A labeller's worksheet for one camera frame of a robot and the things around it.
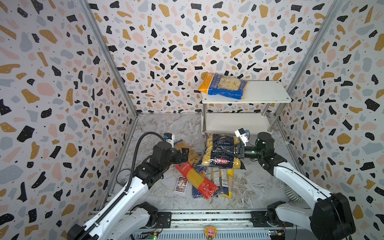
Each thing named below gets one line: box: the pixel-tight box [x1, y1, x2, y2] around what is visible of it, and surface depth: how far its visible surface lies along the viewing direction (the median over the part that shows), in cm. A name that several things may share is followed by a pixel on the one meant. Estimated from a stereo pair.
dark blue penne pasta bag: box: [201, 133, 247, 170], surface depth 72 cm
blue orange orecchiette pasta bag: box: [197, 71, 249, 100], surface depth 84 cm
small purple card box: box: [174, 175, 189, 194], surface depth 85 cm
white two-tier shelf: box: [201, 80, 292, 135], surface depth 114 cm
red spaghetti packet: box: [175, 161, 219, 200], surface depth 84 cm
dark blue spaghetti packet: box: [192, 165, 207, 199], surface depth 83 cm
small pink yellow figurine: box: [204, 226, 217, 240], surface depth 69 cm
